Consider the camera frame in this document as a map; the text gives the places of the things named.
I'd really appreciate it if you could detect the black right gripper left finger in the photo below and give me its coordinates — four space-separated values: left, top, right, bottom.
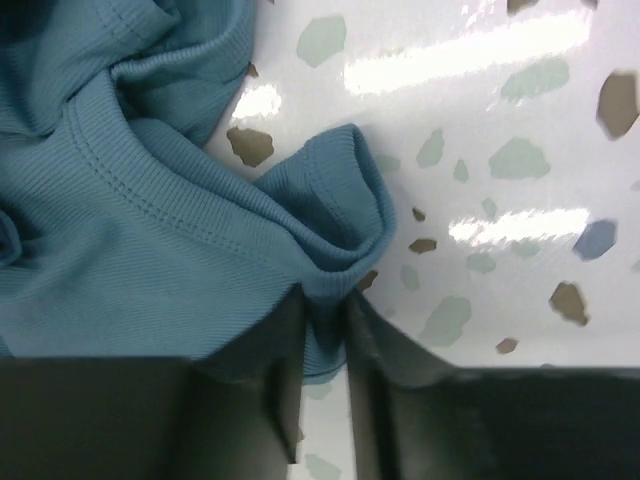
1 294 306 479

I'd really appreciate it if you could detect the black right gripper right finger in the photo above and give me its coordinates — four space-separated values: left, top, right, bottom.
344 292 639 480

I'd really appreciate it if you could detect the blue ribbed tank top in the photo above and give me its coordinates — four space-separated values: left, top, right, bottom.
1 1 396 383

